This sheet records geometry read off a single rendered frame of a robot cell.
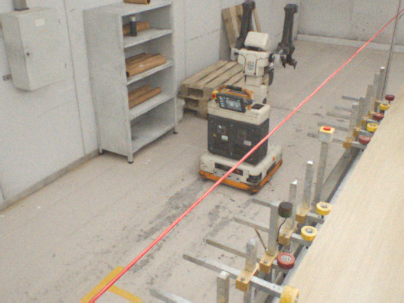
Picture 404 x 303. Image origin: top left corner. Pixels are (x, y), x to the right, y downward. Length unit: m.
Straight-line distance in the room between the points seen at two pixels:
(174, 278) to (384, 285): 1.66
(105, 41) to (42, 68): 0.75
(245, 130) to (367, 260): 2.09
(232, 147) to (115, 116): 1.28
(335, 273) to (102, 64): 3.18
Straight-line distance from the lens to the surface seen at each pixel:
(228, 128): 4.07
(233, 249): 2.22
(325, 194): 3.01
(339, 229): 2.37
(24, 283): 3.52
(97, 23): 4.45
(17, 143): 4.24
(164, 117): 5.41
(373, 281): 2.12
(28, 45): 3.85
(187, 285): 3.27
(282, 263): 2.10
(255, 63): 4.14
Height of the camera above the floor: 2.27
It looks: 26 degrees down
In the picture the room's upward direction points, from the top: straight up
